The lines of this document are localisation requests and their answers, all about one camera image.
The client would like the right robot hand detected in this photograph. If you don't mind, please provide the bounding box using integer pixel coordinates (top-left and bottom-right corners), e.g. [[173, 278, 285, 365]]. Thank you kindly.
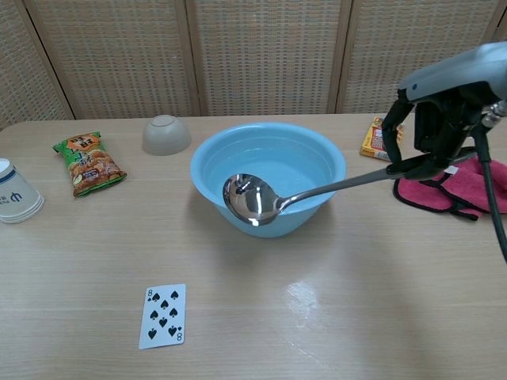
[[381, 40, 507, 181]]

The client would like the stainless steel ladle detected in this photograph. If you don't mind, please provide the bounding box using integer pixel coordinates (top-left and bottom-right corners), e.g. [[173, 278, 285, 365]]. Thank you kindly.
[[222, 152, 478, 228]]

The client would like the light blue plastic basin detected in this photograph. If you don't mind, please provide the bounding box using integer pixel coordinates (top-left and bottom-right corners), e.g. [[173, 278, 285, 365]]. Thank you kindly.
[[189, 122, 348, 239]]

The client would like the yellow seasoning box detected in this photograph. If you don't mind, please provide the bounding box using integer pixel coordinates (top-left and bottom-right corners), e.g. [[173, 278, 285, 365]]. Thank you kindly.
[[359, 116, 407, 163]]

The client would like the pink cloth with black trim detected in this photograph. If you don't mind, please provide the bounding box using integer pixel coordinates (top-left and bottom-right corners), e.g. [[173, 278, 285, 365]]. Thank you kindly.
[[392, 146, 507, 222]]

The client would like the woven rattan folding screen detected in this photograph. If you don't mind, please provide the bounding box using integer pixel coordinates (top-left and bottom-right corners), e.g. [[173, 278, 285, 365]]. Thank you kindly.
[[0, 0, 507, 131]]

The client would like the beige upturned bowl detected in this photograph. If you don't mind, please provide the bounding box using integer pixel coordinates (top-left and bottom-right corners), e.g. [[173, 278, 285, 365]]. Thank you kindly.
[[142, 114, 193, 157]]

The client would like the eight of spades card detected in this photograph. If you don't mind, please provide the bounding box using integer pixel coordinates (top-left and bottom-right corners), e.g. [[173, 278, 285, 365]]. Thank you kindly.
[[138, 283, 187, 351]]

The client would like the green orange snack bag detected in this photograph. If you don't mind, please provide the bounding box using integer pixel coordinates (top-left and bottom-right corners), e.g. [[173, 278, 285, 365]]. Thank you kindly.
[[52, 131, 128, 199]]

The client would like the stack of white paper cups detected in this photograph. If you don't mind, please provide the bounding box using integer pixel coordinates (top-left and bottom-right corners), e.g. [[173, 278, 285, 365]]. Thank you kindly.
[[0, 158, 45, 225]]

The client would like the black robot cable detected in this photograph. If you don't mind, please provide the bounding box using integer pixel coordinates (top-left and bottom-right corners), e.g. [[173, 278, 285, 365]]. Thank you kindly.
[[473, 101, 507, 264]]

